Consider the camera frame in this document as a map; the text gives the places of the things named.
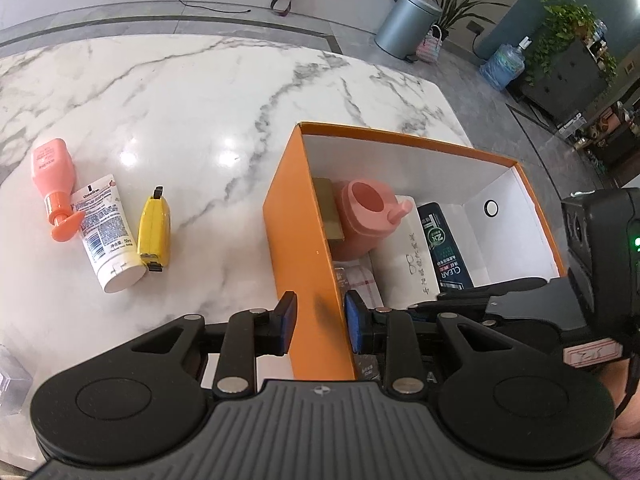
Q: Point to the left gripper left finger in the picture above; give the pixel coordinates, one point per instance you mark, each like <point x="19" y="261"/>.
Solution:
<point x="249" y="334"/>

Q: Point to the grey trash bin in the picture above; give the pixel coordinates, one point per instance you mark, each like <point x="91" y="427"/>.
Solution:
<point x="406" y="26"/>

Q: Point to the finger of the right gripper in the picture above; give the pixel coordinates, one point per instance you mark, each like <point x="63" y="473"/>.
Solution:
<point x="471" y="302"/>

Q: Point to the dark shampoo bottle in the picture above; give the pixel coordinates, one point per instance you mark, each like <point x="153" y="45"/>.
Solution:
<point x="451" y="271"/>

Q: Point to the orange storage box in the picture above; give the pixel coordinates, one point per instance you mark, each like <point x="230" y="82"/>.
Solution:
<point x="491" y="208"/>

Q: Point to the white lotion tube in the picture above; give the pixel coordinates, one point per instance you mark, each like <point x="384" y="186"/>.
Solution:
<point x="106" y="235"/>

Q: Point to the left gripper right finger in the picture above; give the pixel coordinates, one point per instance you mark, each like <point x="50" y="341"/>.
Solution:
<point x="389" y="336"/>

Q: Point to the blue water jug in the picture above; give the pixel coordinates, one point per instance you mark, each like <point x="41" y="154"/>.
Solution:
<point x="505" y="65"/>

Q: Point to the pink cup in box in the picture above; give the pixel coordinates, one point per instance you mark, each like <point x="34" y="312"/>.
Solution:
<point x="369" y="212"/>

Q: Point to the pink pump bottle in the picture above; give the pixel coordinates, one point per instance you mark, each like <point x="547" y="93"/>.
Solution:
<point x="53" y="173"/>

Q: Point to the clear acrylic photo block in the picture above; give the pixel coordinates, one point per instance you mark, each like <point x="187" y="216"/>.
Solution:
<point x="15" y="383"/>

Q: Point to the green potted plant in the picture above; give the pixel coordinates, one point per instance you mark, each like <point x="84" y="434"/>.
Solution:
<point x="565" y="22"/>

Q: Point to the yellow tape measure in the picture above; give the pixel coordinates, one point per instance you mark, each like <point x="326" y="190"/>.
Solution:
<point x="154" y="232"/>

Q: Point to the plaid cloth pouch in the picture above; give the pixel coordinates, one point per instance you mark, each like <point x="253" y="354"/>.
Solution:
<point x="353" y="275"/>

